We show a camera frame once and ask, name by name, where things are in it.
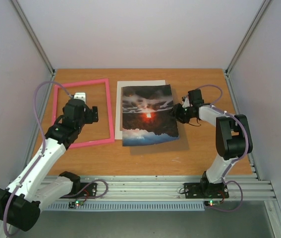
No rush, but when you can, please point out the sunset landscape photo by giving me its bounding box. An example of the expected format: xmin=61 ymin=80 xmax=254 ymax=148
xmin=121 ymin=85 xmax=179 ymax=147

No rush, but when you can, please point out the aluminium rail base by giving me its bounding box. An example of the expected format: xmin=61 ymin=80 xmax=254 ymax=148
xmin=3 ymin=175 xmax=277 ymax=201

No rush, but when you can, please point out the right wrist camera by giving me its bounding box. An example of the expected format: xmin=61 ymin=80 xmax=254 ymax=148
xmin=182 ymin=95 xmax=191 ymax=108

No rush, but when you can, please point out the grey slotted cable duct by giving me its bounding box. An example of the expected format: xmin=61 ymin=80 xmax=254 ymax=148
xmin=45 ymin=201 xmax=205 ymax=212

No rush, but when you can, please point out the pink picture frame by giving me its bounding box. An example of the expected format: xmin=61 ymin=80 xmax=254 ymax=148
xmin=51 ymin=78 xmax=115 ymax=149

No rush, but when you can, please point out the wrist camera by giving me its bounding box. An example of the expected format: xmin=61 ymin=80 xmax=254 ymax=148
xmin=182 ymin=95 xmax=191 ymax=108
xmin=73 ymin=92 xmax=86 ymax=103

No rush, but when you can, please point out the right aluminium corner post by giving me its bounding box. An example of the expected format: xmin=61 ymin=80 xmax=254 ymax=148
xmin=224 ymin=0 xmax=273 ymax=76

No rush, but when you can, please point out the aluminium corner post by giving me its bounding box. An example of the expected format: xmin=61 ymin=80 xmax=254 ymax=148
xmin=224 ymin=0 xmax=273 ymax=76
xmin=9 ymin=0 xmax=55 ymax=76

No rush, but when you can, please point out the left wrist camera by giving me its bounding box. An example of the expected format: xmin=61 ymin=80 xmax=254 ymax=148
xmin=73 ymin=92 xmax=86 ymax=103

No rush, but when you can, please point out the white mat board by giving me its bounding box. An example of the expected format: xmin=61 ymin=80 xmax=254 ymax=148
xmin=114 ymin=80 xmax=166 ymax=140

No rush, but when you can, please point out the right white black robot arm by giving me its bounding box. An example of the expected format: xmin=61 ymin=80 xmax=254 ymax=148
xmin=172 ymin=88 xmax=253 ymax=198

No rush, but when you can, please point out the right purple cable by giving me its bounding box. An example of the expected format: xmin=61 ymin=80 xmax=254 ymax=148
xmin=187 ymin=84 xmax=251 ymax=213

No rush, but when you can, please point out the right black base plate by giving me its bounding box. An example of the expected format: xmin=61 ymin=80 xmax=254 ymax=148
xmin=184 ymin=182 xmax=229 ymax=199

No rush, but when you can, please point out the right small circuit board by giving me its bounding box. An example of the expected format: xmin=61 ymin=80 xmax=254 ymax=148
xmin=204 ymin=199 xmax=222 ymax=207

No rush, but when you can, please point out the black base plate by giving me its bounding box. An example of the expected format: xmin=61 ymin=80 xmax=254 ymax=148
xmin=184 ymin=182 xmax=229 ymax=199
xmin=62 ymin=182 xmax=97 ymax=199

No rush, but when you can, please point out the purple cable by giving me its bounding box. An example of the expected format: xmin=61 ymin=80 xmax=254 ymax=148
xmin=187 ymin=84 xmax=251 ymax=213
xmin=3 ymin=81 xmax=109 ymax=237

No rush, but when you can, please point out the small circuit board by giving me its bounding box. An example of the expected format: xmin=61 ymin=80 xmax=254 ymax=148
xmin=204 ymin=199 xmax=222 ymax=207
xmin=68 ymin=200 xmax=85 ymax=209

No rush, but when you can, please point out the left aluminium corner post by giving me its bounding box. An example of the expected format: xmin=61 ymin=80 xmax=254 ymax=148
xmin=9 ymin=0 xmax=55 ymax=76

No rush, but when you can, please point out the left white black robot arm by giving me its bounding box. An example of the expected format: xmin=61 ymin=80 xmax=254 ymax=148
xmin=0 ymin=99 xmax=99 ymax=231

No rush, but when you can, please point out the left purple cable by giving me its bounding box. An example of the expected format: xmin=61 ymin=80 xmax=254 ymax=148
xmin=3 ymin=81 xmax=109 ymax=237

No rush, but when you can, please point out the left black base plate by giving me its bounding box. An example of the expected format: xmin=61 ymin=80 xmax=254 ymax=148
xmin=62 ymin=182 xmax=97 ymax=199

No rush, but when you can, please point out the left small circuit board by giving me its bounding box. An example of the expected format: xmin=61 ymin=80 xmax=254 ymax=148
xmin=68 ymin=200 xmax=85 ymax=209

